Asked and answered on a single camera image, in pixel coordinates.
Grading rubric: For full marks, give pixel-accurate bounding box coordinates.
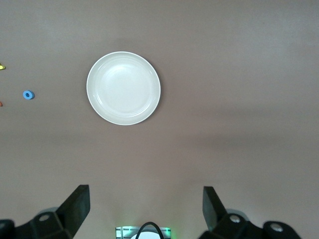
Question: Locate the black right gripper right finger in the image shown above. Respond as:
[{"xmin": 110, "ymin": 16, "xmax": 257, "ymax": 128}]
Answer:
[{"xmin": 200, "ymin": 186, "xmax": 304, "ymax": 239}]

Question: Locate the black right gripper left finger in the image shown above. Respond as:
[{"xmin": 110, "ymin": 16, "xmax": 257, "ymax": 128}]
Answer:
[{"xmin": 0, "ymin": 184, "xmax": 91, "ymax": 239}]

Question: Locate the beige brown plate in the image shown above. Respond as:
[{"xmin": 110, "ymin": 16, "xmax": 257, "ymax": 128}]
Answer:
[{"xmin": 86, "ymin": 51, "xmax": 161, "ymax": 126}]

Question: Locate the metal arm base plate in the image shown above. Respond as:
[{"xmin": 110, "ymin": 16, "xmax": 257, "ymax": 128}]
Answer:
[{"xmin": 115, "ymin": 226, "xmax": 172, "ymax": 239}]

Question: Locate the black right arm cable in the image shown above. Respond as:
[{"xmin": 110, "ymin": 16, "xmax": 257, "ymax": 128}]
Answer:
[{"xmin": 136, "ymin": 222, "xmax": 163, "ymax": 239}]

